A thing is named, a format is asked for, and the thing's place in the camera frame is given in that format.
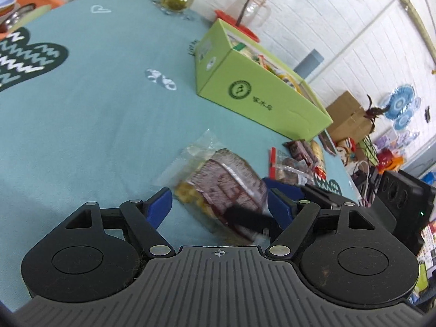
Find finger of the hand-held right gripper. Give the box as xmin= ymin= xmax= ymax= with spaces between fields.
xmin=262 ymin=176 xmax=358 ymax=209
xmin=223 ymin=206 xmax=277 ymax=237

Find light green cardboard box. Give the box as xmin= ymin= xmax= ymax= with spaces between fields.
xmin=195 ymin=19 xmax=334 ymax=142

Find brown cardboard box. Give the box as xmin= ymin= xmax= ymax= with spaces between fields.
xmin=325 ymin=90 xmax=375 ymax=144

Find red edged clear snack packet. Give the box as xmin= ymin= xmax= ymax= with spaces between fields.
xmin=267 ymin=147 xmax=314 ymax=186

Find black drinking straw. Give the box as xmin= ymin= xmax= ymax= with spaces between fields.
xmin=235 ymin=0 xmax=258 ymax=28

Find white green snack packet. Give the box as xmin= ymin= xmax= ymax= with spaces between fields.
xmin=228 ymin=34 xmax=256 ymax=55

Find clear brown snack packet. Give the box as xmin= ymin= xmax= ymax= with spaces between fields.
xmin=153 ymin=129 xmax=273 ymax=246

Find beige snack packet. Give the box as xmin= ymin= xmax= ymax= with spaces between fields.
xmin=310 ymin=140 xmax=326 ymax=175

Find cartoon figurine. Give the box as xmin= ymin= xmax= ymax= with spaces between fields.
xmin=335 ymin=138 xmax=359 ymax=165

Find dark dried flower decoration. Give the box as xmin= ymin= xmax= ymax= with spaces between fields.
xmin=364 ymin=93 xmax=387 ymax=120

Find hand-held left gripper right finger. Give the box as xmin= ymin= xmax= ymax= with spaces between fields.
xmin=267 ymin=187 xmax=375 ymax=258

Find blue paper fan decorations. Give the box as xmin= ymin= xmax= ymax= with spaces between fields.
xmin=385 ymin=83 xmax=422 ymax=132

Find stack of bowls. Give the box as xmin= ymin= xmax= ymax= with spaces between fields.
xmin=0 ymin=0 xmax=18 ymax=19

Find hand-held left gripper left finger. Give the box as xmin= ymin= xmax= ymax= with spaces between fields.
xmin=63 ymin=187 xmax=176 ymax=258

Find patterned coaster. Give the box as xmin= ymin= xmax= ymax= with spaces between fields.
xmin=150 ymin=0 xmax=195 ymax=21

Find glass pitcher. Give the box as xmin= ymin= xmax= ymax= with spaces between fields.
xmin=226 ymin=0 xmax=272 ymax=29

